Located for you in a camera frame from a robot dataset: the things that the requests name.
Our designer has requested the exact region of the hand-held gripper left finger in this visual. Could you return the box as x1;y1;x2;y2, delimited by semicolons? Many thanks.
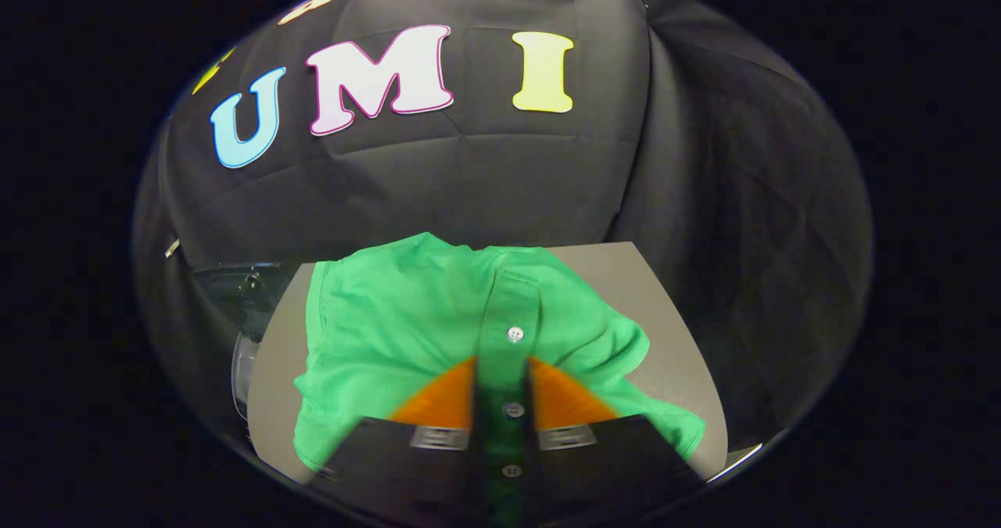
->
311;354;491;528

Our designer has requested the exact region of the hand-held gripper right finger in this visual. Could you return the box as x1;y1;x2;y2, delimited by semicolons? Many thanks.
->
522;354;706;528

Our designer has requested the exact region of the green polo shirt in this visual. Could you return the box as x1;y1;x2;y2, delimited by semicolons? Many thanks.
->
293;232;706;528

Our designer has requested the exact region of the black backdrop cloth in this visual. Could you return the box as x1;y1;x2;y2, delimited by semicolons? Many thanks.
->
133;0;873;452

